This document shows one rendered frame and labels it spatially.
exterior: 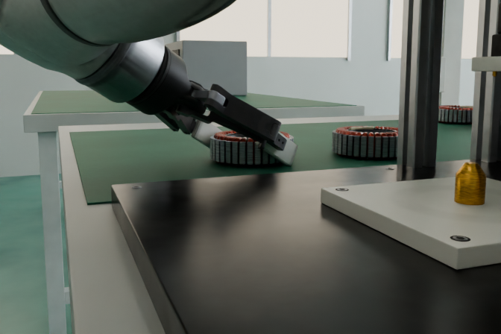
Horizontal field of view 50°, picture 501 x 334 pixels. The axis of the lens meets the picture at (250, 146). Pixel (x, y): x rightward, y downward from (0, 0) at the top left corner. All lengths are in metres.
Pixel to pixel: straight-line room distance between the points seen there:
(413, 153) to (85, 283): 0.37
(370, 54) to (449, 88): 4.18
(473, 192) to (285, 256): 0.15
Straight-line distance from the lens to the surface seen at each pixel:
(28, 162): 4.83
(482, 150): 0.65
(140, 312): 0.29
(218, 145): 0.68
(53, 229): 1.71
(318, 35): 5.36
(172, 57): 0.58
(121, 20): 0.40
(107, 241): 0.41
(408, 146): 0.59
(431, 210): 0.36
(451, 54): 1.49
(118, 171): 0.66
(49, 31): 0.47
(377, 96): 5.71
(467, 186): 0.39
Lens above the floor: 0.87
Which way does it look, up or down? 8 degrees down
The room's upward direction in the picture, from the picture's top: straight up
